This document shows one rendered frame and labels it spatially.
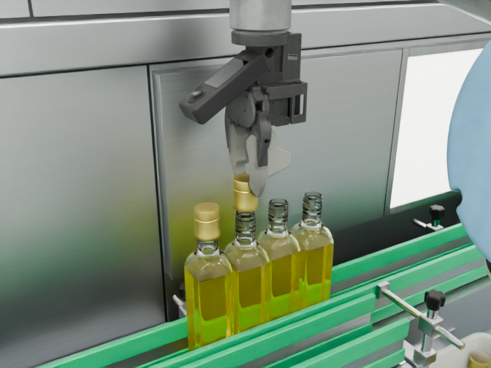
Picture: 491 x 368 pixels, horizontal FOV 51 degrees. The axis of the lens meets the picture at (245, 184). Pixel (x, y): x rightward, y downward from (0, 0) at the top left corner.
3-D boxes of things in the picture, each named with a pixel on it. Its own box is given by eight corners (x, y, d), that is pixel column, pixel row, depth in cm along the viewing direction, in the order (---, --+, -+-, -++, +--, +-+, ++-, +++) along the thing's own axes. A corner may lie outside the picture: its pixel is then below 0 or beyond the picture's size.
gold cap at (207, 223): (210, 244, 69) (210, 215, 67) (189, 237, 70) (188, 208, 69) (225, 233, 71) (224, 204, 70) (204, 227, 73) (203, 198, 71)
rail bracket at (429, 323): (382, 319, 91) (390, 258, 86) (462, 380, 78) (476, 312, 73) (370, 325, 90) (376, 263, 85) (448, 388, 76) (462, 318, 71)
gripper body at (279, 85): (307, 128, 68) (311, 32, 63) (250, 137, 64) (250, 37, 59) (275, 114, 74) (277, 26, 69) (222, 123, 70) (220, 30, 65)
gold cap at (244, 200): (250, 199, 74) (250, 171, 73) (263, 208, 71) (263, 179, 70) (228, 204, 73) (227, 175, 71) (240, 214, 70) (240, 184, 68)
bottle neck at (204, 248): (212, 243, 74) (212, 213, 72) (222, 253, 71) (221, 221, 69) (193, 248, 72) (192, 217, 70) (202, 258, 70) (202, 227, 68)
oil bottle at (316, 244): (308, 320, 91) (315, 212, 83) (328, 339, 87) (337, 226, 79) (282, 331, 89) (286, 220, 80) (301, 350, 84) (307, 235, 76)
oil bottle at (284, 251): (279, 329, 89) (283, 219, 81) (298, 349, 85) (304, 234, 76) (251, 340, 87) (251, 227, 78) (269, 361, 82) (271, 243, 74)
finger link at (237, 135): (271, 180, 75) (278, 123, 70) (235, 188, 72) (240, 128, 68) (260, 171, 77) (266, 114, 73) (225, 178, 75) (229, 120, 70)
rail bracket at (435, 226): (415, 250, 115) (423, 195, 109) (440, 264, 109) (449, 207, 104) (402, 255, 113) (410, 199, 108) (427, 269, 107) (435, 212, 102)
